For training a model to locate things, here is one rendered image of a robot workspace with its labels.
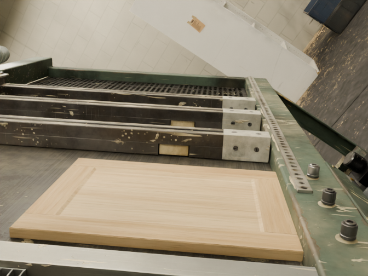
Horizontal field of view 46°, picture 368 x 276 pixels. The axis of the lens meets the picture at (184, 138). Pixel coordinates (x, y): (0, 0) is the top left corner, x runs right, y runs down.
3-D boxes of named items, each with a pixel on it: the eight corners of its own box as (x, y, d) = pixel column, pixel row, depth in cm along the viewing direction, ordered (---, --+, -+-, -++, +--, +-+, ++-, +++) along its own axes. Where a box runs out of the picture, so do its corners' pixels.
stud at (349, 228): (357, 243, 67) (360, 225, 66) (341, 242, 67) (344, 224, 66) (352, 235, 69) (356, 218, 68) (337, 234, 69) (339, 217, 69)
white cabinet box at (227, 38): (320, 72, 458) (155, -39, 442) (286, 115, 482) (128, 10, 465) (314, 59, 514) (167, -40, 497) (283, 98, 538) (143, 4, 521)
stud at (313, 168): (319, 179, 93) (321, 166, 92) (308, 178, 93) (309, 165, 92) (316, 175, 95) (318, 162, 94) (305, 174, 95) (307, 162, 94)
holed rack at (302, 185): (312, 193, 85) (313, 190, 85) (297, 192, 85) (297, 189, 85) (252, 77, 244) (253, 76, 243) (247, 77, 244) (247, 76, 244)
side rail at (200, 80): (243, 99, 239) (245, 79, 236) (48, 87, 246) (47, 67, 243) (243, 96, 247) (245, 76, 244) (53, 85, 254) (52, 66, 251)
